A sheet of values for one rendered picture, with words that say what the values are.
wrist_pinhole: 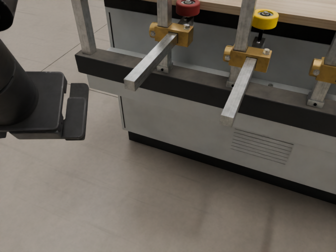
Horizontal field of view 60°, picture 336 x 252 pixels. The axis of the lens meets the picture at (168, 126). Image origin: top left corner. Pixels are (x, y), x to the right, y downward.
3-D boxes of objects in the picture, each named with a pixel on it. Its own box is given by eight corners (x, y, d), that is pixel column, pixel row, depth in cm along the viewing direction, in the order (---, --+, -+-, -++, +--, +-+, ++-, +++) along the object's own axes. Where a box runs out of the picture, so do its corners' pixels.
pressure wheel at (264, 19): (242, 42, 98) (248, 7, 91) (264, 40, 99) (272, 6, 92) (250, 53, 93) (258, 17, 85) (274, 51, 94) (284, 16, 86)
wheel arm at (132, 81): (136, 94, 73) (134, 80, 70) (124, 91, 74) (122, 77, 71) (193, 27, 103) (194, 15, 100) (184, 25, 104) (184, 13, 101)
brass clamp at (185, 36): (187, 48, 92) (187, 33, 88) (148, 40, 95) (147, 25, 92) (193, 40, 96) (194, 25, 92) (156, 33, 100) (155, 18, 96)
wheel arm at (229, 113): (231, 130, 68) (234, 116, 65) (217, 126, 69) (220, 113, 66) (263, 48, 98) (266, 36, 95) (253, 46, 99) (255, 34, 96)
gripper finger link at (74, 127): (46, 108, 40) (16, 72, 31) (99, 108, 40) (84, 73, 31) (39, 157, 37) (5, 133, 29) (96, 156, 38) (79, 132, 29)
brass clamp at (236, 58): (265, 74, 87) (269, 59, 83) (221, 65, 90) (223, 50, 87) (268, 64, 91) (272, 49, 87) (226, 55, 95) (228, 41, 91)
